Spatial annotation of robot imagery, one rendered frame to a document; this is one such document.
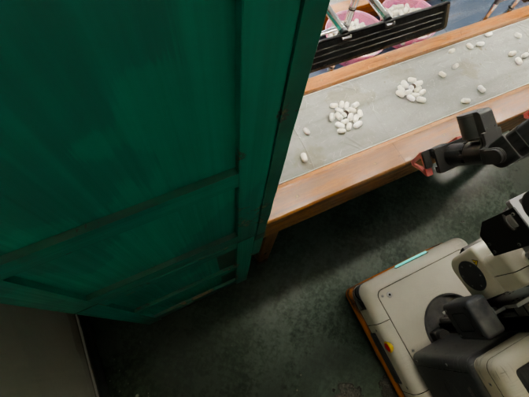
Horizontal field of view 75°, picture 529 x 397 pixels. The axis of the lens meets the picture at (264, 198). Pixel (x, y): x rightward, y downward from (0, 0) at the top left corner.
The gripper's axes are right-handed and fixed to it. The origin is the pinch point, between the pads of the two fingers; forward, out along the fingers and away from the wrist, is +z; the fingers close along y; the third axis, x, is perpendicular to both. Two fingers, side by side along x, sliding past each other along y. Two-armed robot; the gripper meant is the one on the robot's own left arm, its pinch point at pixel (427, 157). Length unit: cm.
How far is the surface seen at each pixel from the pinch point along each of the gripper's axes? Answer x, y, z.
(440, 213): 53, -68, 85
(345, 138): -11.1, 3.7, 34.4
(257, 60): -27, 55, -48
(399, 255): 63, -31, 80
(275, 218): 4.5, 41.8, 23.8
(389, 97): -19.8, -22.6, 38.8
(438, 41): -35, -57, 44
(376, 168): 2.1, 0.8, 24.9
